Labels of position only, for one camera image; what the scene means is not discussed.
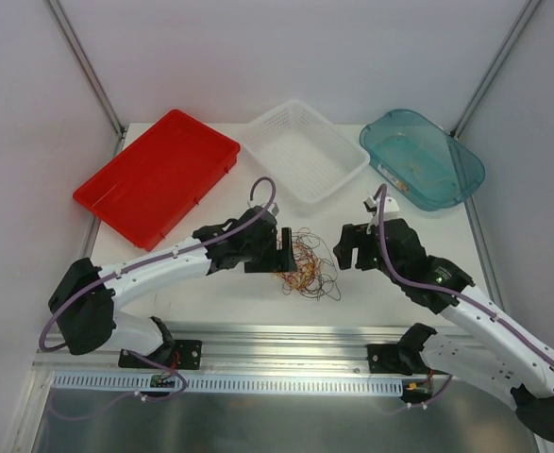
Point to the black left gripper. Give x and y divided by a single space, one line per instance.
267 255

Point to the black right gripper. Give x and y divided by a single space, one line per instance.
366 250

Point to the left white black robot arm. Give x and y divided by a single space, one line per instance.
88 305

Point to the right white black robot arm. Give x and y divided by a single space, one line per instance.
512 364

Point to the white perforated plastic basket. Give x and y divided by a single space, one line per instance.
304 153

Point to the teal translucent plastic bin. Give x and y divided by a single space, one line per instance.
433 170

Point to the red plastic tray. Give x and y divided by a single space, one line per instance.
152 184

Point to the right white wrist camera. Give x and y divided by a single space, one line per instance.
389 206

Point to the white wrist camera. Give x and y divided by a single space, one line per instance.
389 206
272 208

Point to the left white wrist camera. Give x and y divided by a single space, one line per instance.
272 208

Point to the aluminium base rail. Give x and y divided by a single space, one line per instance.
284 350

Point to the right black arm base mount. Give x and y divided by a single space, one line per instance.
394 359

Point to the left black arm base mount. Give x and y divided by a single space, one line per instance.
175 354

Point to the white slotted cable duct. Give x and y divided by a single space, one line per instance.
222 384

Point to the right aluminium frame post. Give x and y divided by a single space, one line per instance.
518 28

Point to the aluminium frame post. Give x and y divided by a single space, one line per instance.
68 32
518 28

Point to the left aluminium frame post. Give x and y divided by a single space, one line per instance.
68 32

